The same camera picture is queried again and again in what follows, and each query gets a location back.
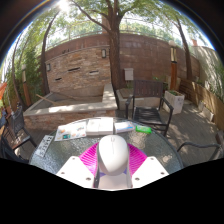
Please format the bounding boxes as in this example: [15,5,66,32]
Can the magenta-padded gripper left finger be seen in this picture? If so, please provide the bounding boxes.
[55,142,100,188]

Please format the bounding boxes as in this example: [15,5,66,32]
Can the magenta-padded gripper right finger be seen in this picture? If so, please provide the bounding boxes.
[126,143,170,188]

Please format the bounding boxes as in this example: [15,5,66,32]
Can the white computer mouse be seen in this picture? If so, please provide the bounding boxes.
[97,134,130,177]

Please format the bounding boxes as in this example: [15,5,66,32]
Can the white printed paper strip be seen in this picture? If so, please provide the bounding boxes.
[34,134,55,158]

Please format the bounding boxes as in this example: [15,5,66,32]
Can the printed paper booklet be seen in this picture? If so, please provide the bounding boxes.
[54,120,88,142]

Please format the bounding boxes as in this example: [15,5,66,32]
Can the small green packet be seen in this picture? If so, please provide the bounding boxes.
[135,124,153,135]

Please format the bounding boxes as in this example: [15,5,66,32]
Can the large white flat box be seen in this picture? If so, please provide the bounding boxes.
[85,117,114,136]

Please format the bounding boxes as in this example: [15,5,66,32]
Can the small white flat box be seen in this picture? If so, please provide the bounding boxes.
[114,120,136,134]

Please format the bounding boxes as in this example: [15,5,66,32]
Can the dark slatted garden chair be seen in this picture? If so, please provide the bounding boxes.
[124,79,175,137]

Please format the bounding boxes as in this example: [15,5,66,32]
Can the grey mesh garden chair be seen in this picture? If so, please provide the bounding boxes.
[176,141,224,161]

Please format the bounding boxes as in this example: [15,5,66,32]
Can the stone-edged raised basin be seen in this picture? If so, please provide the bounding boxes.
[23,83,118,132]

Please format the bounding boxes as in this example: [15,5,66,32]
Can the black metal armchair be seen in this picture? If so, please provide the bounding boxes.
[0,133,29,164]

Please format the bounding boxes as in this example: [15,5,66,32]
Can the white square planter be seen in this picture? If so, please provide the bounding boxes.
[163,89,185,115]

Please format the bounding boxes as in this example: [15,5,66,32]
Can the black mesh garden chair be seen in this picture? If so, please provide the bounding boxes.
[11,106,38,149]

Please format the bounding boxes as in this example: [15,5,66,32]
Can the low wooden plank fence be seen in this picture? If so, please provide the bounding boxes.
[179,78,224,131]

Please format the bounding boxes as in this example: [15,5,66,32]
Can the thin leaning tree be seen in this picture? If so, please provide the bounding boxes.
[39,9,59,96]

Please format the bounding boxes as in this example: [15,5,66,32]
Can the large forked tree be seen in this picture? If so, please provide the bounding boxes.
[69,0,134,91]

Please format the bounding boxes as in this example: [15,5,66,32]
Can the slim straight tree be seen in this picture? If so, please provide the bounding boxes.
[174,16,193,81]

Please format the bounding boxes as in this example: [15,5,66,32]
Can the short wooden post lamp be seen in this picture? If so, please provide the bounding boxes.
[20,64,32,108]

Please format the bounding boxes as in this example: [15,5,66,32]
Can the grey wall utility box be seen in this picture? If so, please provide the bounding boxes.
[123,67,135,81]

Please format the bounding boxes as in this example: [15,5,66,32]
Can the wooden garden lamp post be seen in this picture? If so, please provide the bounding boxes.
[168,39,179,91]

